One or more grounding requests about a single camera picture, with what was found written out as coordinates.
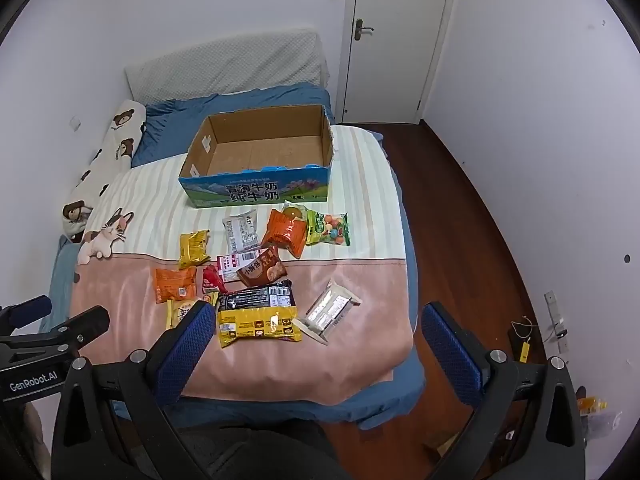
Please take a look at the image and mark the small yellow snack packet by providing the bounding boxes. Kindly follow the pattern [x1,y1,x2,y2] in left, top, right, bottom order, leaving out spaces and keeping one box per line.
[178,230,212,270]

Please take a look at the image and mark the small orange snack packet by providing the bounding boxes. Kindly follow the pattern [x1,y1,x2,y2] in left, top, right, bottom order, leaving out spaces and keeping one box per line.
[154,266,198,305]

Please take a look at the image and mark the small red snack packet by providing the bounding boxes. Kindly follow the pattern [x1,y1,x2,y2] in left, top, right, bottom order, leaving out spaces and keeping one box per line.
[202,265,230,296]

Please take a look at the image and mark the blue pillow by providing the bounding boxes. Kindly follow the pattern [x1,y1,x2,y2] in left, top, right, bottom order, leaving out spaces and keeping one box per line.
[131,84,335,169]

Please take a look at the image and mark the white grey snack packet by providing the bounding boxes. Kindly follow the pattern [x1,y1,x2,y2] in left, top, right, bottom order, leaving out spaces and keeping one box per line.
[222,209,261,255]

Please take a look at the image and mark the white textured cushion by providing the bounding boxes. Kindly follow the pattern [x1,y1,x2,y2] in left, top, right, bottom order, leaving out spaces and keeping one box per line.
[124,29,329,107]

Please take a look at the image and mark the red white snack packet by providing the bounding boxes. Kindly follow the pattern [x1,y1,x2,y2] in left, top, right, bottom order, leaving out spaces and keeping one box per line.
[217,249,266,283]

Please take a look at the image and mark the white silver snack packet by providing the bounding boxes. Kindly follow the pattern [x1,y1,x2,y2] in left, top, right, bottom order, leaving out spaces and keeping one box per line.
[292,280,363,346]

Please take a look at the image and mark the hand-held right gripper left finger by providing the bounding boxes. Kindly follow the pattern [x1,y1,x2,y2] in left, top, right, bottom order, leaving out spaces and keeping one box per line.
[51,301,219,480]

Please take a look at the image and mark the bear print pillow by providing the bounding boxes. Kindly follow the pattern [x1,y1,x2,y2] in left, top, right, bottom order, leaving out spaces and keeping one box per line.
[62,100,149,237]

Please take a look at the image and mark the green candy packet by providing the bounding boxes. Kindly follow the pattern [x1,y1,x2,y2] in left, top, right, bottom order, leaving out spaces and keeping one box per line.
[305,209,351,247]

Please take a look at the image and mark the yellow round biscuit packet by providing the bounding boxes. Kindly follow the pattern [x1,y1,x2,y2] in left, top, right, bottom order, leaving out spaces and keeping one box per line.
[166,296,219,331]

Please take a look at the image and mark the white door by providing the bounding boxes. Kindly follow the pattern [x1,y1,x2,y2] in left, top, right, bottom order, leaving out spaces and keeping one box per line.
[342,0,460,126]

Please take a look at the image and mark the brown biscuit packet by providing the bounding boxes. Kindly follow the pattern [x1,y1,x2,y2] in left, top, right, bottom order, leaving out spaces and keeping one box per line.
[236,246,288,288]

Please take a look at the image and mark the wall outlet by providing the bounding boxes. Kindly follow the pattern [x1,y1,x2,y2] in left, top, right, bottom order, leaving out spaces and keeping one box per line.
[544,290,571,346]

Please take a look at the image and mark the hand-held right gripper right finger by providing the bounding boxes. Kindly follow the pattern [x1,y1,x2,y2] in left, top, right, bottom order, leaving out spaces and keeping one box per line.
[421,302,587,480]

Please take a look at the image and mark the large yellow black noodle packet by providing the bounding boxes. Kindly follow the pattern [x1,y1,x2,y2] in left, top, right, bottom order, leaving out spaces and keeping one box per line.
[216,280,304,348]

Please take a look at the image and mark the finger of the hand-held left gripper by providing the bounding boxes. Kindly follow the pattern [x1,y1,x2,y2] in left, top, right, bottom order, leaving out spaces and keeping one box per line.
[0,295,54,333]
[37,305,111,357]

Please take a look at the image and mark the cardboard box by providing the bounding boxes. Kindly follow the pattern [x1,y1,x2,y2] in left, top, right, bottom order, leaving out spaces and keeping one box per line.
[178,104,335,209]

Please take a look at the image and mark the orange bottle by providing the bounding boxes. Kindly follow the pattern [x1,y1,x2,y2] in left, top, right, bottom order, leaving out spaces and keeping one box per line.
[575,386,608,418]

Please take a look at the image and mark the large orange snack packet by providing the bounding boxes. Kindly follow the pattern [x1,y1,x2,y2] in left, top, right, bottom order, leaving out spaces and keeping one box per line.
[261,208,308,259]

